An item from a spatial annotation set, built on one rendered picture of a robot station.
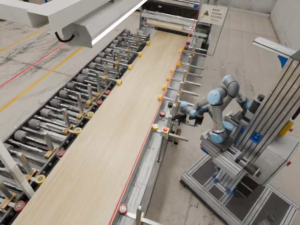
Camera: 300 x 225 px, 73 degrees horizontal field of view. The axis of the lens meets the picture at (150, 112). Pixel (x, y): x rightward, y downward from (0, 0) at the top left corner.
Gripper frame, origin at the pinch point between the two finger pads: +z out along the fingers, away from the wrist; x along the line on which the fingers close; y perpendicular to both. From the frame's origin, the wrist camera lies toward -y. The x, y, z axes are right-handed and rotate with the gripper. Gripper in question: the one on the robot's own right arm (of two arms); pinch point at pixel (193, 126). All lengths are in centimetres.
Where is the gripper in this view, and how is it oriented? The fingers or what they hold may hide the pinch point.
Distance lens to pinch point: 264.3
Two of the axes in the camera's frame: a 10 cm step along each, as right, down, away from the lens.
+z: -0.9, 7.2, 6.8
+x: 2.9, -6.4, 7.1
